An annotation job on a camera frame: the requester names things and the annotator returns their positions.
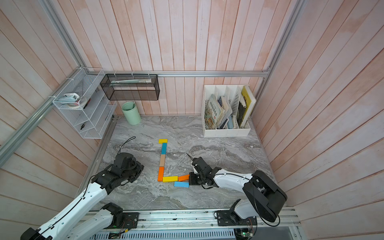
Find light blue block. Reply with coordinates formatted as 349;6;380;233
174;182;190;188

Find orange block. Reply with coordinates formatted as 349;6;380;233
178;175;190;182
158;167;164;182

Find long yellow block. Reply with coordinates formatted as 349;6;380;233
163;176;179;183

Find natural wood block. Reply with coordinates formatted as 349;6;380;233
159;154;166;168

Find teal block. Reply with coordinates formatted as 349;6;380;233
161;143;167;155

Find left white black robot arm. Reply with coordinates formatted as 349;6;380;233
20;162;144;240

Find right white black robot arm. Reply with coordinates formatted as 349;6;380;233
189;168;288;223

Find grey blue books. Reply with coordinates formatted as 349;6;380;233
217;96;233;129

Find mint green cup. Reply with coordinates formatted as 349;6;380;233
122;102;142;126

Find illustrated children's book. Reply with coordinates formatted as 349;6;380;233
205;94;224;130

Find white file organizer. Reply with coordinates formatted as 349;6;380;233
201;85;251;138

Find papers in black basket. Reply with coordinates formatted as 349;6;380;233
110;79;152;87

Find white tape dispenser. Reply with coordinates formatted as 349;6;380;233
57;93;80;108

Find yellow book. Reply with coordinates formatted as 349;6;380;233
237;85;256;128

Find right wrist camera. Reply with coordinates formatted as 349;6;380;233
192;157;211;175

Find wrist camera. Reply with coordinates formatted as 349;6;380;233
115;153;137;170
192;157;211;175

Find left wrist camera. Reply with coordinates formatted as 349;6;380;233
115;153;137;170

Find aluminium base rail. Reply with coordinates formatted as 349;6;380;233
50;206;302;233

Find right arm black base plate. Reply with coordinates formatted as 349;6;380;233
214;210;258;227

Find black mesh wall basket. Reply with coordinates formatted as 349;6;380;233
100;74;160;101

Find white wire shelf rack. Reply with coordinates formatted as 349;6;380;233
53;68;117;139

